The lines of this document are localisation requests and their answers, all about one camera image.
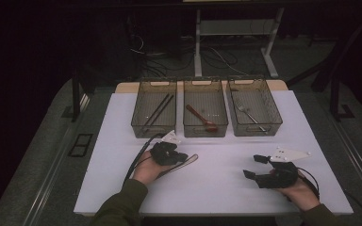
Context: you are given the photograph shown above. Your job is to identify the person's right hand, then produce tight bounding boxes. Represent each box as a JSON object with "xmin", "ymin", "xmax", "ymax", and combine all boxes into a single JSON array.
[{"xmin": 272, "ymin": 170, "xmax": 322, "ymax": 212}]

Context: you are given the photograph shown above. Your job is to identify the right hand-held gripper cable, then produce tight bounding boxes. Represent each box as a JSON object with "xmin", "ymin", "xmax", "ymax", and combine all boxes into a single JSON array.
[{"xmin": 296, "ymin": 169, "xmax": 321, "ymax": 201}]

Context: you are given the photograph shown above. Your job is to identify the white metal stand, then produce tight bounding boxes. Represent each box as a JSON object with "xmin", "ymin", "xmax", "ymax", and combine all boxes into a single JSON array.
[{"xmin": 193, "ymin": 8, "xmax": 286, "ymax": 79}]

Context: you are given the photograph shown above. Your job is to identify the metal fork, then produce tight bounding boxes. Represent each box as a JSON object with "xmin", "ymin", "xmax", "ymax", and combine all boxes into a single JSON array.
[{"xmin": 235, "ymin": 102, "xmax": 268, "ymax": 133}]

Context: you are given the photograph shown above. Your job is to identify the left hand-held gripper cable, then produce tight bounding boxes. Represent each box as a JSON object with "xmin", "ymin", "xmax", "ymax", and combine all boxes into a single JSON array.
[{"xmin": 122, "ymin": 133, "xmax": 166, "ymax": 187}]

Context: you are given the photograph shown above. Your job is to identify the white floor cable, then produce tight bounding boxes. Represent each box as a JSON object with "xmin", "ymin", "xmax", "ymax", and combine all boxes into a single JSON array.
[{"xmin": 209, "ymin": 46, "xmax": 251, "ymax": 77}]

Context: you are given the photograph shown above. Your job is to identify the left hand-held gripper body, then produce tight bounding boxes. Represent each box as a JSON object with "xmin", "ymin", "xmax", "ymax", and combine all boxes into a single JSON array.
[{"xmin": 150, "ymin": 130, "xmax": 182, "ymax": 167}]

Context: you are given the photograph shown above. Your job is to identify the smoky clear plastic bin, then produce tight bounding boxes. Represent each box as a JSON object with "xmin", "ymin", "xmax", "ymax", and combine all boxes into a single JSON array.
[
  {"xmin": 130, "ymin": 79, "xmax": 178, "ymax": 139},
  {"xmin": 182, "ymin": 79, "xmax": 229, "ymax": 138},
  {"xmin": 225, "ymin": 78, "xmax": 284, "ymax": 137}
]

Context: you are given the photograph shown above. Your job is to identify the white board table cover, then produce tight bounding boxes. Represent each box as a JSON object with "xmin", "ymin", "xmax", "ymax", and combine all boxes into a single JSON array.
[{"xmin": 73, "ymin": 89, "xmax": 354, "ymax": 217}]

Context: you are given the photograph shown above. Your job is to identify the hand-held gripper cable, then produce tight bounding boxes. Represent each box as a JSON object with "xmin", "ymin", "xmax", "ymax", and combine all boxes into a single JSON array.
[
  {"xmin": 122, "ymin": 133, "xmax": 166, "ymax": 187},
  {"xmin": 296, "ymin": 169, "xmax": 321, "ymax": 201}
]

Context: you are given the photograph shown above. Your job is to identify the person's left hand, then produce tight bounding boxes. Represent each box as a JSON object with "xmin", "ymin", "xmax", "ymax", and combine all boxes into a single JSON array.
[{"xmin": 132, "ymin": 156, "xmax": 172, "ymax": 186}]

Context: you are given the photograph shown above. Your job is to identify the metal floor rail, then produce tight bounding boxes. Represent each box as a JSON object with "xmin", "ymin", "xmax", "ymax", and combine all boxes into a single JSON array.
[
  {"xmin": 20, "ymin": 93, "xmax": 92, "ymax": 226},
  {"xmin": 323, "ymin": 116, "xmax": 362, "ymax": 205}
]

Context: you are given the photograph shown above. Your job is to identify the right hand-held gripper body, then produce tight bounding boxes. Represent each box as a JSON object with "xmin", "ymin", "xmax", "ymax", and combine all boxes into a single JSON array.
[{"xmin": 256, "ymin": 146, "xmax": 313, "ymax": 190}]

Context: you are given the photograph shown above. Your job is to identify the black floor cables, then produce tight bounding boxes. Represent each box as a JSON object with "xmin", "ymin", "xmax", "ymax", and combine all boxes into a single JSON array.
[{"xmin": 128, "ymin": 32, "xmax": 239, "ymax": 79}]

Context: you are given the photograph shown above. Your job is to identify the brown wooden spoon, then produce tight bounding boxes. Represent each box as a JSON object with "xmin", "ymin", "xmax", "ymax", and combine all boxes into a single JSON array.
[{"xmin": 186, "ymin": 104, "xmax": 219, "ymax": 133}]

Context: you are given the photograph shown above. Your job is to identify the black chopstick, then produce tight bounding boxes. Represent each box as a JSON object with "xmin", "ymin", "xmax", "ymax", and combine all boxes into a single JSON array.
[
  {"xmin": 142, "ymin": 92, "xmax": 171, "ymax": 127},
  {"xmin": 147, "ymin": 94, "xmax": 175, "ymax": 128}
]

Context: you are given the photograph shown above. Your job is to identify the black metal stand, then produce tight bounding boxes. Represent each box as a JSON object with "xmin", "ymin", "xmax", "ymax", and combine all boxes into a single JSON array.
[
  {"xmin": 60, "ymin": 67, "xmax": 91, "ymax": 122},
  {"xmin": 287, "ymin": 8, "xmax": 362, "ymax": 122}
]

